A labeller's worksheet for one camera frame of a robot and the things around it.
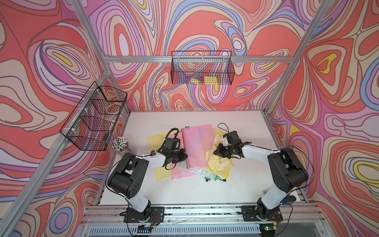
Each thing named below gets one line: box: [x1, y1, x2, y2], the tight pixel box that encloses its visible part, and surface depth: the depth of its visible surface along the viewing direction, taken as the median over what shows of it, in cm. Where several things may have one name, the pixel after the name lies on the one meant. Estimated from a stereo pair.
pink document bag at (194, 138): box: [181, 124, 206, 170], surface depth 101 cm
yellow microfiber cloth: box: [205, 133, 234, 172], surface depth 91 cm
